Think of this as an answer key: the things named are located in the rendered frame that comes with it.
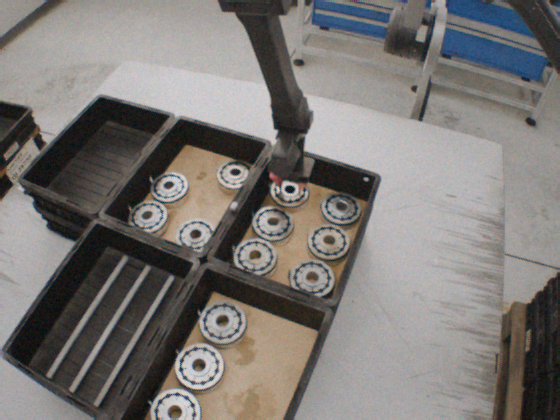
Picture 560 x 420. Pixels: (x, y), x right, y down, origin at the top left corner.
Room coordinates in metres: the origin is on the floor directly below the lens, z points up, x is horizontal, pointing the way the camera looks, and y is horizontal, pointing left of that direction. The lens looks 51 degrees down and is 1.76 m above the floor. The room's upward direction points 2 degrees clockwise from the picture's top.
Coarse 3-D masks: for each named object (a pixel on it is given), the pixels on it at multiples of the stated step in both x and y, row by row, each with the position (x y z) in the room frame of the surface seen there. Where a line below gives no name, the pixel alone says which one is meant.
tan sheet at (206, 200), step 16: (176, 160) 0.89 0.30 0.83; (192, 160) 0.89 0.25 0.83; (208, 160) 0.89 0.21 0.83; (224, 160) 0.89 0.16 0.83; (192, 176) 0.83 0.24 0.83; (208, 176) 0.83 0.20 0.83; (192, 192) 0.77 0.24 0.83; (208, 192) 0.77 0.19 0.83; (224, 192) 0.77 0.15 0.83; (176, 208) 0.71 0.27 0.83; (192, 208) 0.72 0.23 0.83; (208, 208) 0.72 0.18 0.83; (224, 208) 0.72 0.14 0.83; (176, 224) 0.66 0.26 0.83
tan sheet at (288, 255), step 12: (312, 192) 0.78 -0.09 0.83; (324, 192) 0.79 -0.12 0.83; (264, 204) 0.74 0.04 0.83; (312, 204) 0.74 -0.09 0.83; (360, 204) 0.75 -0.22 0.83; (300, 216) 0.70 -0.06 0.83; (312, 216) 0.70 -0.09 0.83; (360, 216) 0.71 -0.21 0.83; (300, 228) 0.66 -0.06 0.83; (312, 228) 0.67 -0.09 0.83; (300, 240) 0.63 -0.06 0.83; (276, 252) 0.59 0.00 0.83; (288, 252) 0.59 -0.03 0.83; (300, 252) 0.59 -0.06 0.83; (288, 264) 0.56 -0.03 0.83; (276, 276) 0.52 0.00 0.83; (336, 276) 0.53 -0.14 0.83
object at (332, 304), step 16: (320, 160) 0.81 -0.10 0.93; (336, 160) 0.81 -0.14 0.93; (256, 176) 0.75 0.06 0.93; (240, 208) 0.65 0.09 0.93; (368, 208) 0.66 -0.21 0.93; (208, 256) 0.51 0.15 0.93; (352, 256) 0.52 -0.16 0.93; (240, 272) 0.47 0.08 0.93; (288, 288) 0.44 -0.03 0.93; (336, 288) 0.44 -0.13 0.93; (336, 304) 0.41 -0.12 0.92
